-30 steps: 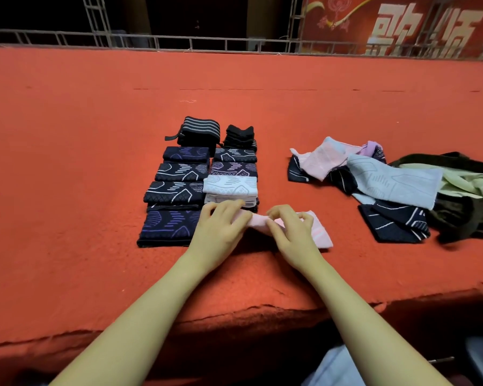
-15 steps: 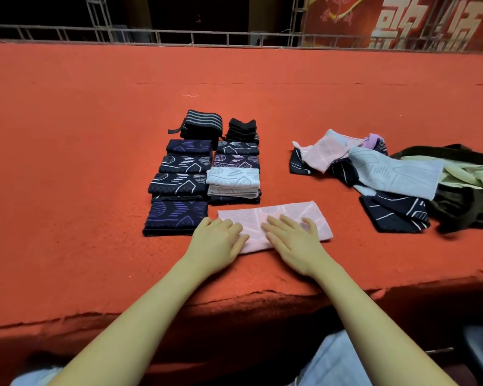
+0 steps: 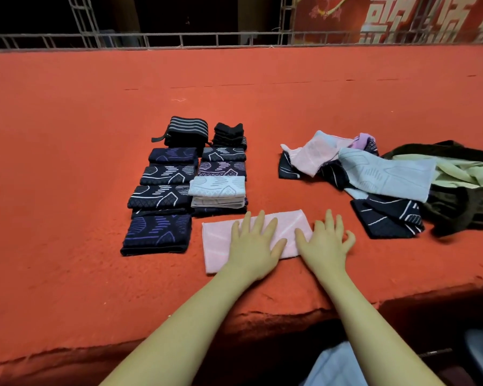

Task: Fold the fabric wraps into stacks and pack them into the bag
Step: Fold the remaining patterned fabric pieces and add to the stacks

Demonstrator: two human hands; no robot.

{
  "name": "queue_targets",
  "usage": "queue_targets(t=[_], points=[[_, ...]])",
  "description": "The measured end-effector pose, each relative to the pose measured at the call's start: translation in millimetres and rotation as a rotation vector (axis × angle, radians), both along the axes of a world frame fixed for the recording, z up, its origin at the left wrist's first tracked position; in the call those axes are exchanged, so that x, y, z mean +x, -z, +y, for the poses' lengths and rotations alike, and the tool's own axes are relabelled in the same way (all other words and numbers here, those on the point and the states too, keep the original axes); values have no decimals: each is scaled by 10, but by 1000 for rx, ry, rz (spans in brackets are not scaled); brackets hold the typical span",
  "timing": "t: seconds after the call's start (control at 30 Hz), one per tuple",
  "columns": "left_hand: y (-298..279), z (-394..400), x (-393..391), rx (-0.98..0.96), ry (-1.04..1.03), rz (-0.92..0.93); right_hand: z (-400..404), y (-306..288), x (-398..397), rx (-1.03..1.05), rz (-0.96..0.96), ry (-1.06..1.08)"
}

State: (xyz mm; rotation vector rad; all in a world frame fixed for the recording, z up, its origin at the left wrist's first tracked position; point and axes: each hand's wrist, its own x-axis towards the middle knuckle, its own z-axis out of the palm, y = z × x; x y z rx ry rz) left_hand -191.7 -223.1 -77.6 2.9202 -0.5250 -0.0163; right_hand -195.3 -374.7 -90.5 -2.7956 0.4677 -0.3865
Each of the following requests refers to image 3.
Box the person's right forearm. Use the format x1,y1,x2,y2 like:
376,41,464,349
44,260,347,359
318,273,444,386

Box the person's pale blue clothing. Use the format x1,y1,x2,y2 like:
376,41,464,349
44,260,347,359
302,342,370,386

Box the heap of dark patterned socks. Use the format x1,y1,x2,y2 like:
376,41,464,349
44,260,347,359
277,132,379,190

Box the person's left forearm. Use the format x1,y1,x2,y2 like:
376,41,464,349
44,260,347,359
100,265,259,386

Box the red banner with white print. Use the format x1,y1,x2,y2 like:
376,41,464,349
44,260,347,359
292,0,483,45

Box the single black white-lined sock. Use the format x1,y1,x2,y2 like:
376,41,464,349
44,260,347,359
350,195,425,240

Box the grey metal truss tower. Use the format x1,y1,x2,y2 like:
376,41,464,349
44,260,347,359
67,0,101,49
279,0,295,47

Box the single black grey-striped sock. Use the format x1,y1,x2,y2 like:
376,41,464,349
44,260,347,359
201,147,248,163

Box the person's left hand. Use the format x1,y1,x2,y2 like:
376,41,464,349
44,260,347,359
224,209,288,284

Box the single black purple-lined sock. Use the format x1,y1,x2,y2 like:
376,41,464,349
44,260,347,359
197,160,248,179
132,208,193,219

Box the single black white-patterned sock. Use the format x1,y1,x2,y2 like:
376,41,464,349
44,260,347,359
128,184,194,211
141,165,197,187

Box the single navy purple-cuffed sock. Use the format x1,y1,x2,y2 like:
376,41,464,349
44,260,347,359
121,214,193,256

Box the person's right hand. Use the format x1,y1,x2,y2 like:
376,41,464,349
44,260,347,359
295,209,357,286

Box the dark brown door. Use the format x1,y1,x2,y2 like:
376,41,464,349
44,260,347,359
137,0,241,35

